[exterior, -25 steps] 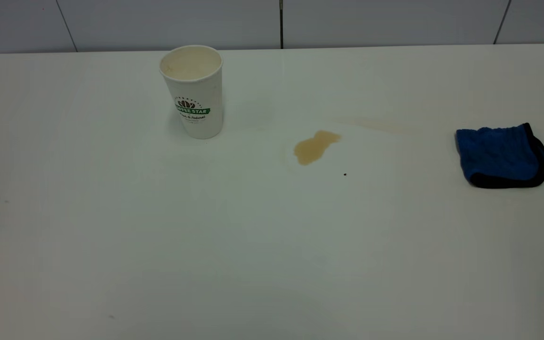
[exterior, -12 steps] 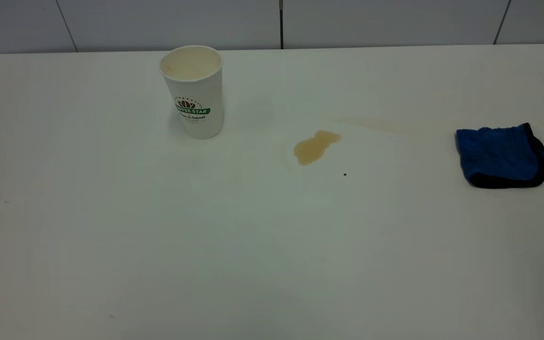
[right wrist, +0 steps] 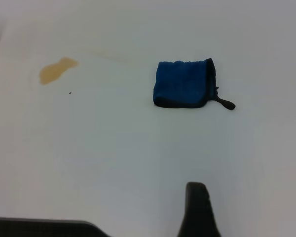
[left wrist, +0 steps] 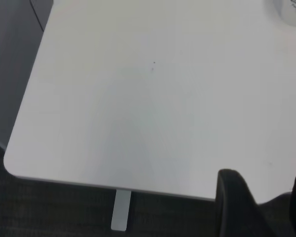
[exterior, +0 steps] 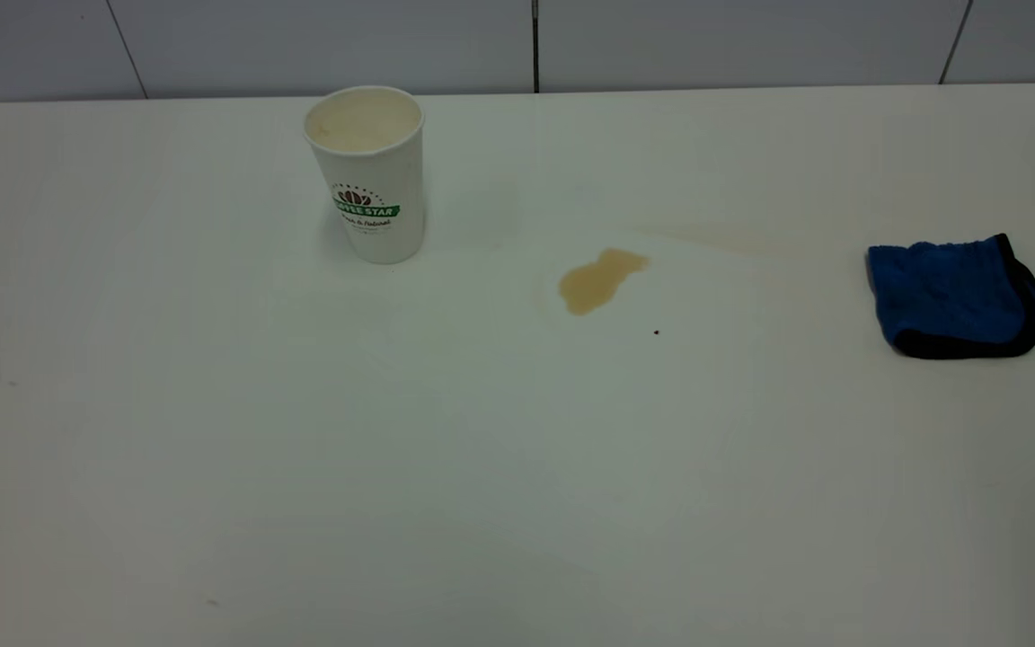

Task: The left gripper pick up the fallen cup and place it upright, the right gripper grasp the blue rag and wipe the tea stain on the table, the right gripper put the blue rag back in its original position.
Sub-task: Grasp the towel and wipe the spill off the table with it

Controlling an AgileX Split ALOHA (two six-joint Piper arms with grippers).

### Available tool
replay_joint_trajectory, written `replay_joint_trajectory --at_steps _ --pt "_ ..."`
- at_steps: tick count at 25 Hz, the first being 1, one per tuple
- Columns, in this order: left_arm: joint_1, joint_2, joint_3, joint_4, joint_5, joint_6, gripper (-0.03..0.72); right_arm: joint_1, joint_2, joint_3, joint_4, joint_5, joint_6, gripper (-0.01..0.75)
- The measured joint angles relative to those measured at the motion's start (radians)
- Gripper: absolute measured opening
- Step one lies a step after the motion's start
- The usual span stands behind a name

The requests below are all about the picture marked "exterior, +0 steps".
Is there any white paper coffee cup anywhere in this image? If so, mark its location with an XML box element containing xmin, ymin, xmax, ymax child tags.
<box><xmin>303</xmin><ymin>85</ymin><xmax>427</xmax><ymax>265</ymax></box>

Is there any blue cloth with black trim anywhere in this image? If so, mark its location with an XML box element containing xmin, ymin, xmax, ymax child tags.
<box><xmin>867</xmin><ymin>234</ymin><xmax>1035</xmax><ymax>360</ymax></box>

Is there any brown coffee spill puddle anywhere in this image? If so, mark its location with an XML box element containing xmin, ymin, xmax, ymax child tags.
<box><xmin>557</xmin><ymin>248</ymin><xmax>651</xmax><ymax>317</ymax></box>

